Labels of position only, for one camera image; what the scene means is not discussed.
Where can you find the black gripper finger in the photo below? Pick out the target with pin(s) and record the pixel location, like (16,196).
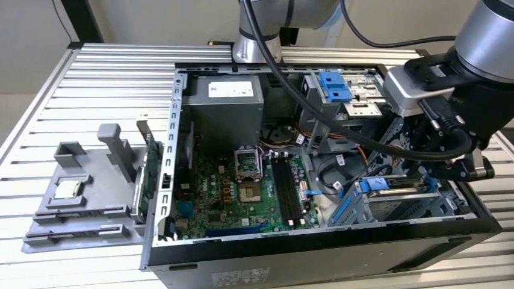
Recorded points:
(454,171)
(414,170)

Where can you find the hard disk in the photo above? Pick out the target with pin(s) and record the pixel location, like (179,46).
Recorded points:
(375,185)

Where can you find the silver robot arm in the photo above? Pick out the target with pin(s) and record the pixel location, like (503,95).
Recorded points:
(256,48)

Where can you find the grey disk bay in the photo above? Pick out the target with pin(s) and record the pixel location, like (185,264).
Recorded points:
(404,195)

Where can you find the grey drive cage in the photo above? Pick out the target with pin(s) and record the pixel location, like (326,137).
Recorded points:
(363,109)

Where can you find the black RAM slot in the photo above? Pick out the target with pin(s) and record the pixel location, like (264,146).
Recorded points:
(290,189)
(284,189)
(295,189)
(279,189)

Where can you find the blue plastic drive latch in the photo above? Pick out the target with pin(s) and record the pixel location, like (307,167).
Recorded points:
(339,95)
(331,79)

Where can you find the metal locking lever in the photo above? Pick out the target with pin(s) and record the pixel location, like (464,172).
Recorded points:
(263,153)

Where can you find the CPU socket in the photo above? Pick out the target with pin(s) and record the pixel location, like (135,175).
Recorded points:
(251,194)

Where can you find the black PC case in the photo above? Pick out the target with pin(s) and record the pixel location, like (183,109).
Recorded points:
(280,268)

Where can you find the blue expansion slot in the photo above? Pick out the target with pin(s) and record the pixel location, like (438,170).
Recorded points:
(236,231)

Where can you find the grey power supply unit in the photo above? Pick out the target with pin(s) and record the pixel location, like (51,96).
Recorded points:
(224,123)

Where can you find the green motherboard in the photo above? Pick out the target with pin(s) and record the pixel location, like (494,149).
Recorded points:
(212,207)

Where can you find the black case fan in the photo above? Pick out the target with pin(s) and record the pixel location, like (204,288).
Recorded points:
(185,156)

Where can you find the green graphics card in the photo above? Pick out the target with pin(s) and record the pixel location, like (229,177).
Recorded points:
(152,168)

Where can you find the small yellow black plug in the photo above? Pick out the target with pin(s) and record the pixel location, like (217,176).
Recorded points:
(211,43)

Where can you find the grey parts rack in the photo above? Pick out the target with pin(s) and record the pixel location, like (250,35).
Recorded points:
(96,186)

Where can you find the silver CPU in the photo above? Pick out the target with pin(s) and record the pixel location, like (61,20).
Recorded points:
(67,189)

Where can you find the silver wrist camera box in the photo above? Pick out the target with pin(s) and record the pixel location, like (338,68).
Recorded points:
(404,90)

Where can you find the black camera bracket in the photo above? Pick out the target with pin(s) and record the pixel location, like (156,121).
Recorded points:
(412,64)

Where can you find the black metal post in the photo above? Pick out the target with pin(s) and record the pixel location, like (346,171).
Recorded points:
(85,21)

